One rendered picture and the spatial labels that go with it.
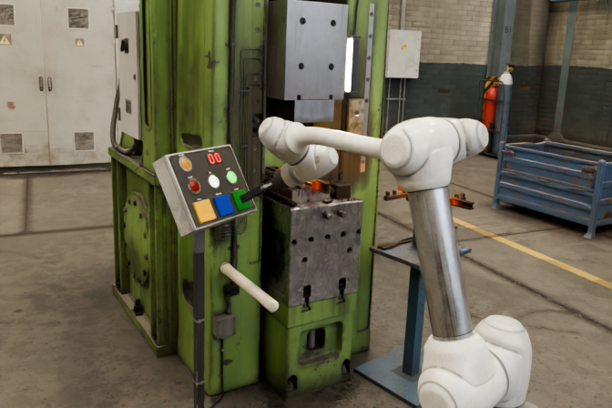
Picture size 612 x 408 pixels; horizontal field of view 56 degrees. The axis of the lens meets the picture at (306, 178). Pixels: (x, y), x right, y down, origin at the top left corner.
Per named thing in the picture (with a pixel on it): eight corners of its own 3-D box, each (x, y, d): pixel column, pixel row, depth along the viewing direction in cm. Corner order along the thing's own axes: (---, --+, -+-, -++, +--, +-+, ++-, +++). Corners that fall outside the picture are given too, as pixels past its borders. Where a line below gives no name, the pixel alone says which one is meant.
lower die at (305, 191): (330, 199, 260) (331, 181, 259) (291, 205, 250) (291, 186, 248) (283, 180, 295) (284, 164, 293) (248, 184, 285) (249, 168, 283)
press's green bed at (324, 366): (351, 381, 283) (357, 291, 273) (285, 402, 263) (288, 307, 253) (294, 333, 329) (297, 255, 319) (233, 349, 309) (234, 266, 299)
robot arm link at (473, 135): (435, 120, 167) (407, 123, 158) (493, 108, 154) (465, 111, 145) (443, 165, 167) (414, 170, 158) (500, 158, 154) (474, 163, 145)
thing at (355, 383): (383, 398, 270) (383, 395, 269) (274, 437, 240) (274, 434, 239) (335, 359, 302) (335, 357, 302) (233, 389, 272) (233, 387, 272)
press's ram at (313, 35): (359, 99, 258) (364, 5, 249) (284, 100, 238) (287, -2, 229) (309, 92, 293) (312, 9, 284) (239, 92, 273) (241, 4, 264)
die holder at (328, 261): (358, 291, 273) (363, 199, 263) (288, 308, 253) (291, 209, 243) (297, 254, 319) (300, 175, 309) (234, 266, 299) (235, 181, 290)
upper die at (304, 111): (333, 121, 253) (334, 99, 251) (293, 123, 242) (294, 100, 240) (285, 111, 288) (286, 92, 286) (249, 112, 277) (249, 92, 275)
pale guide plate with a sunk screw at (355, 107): (362, 134, 278) (365, 98, 274) (348, 135, 273) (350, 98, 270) (360, 134, 280) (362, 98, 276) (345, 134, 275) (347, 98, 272)
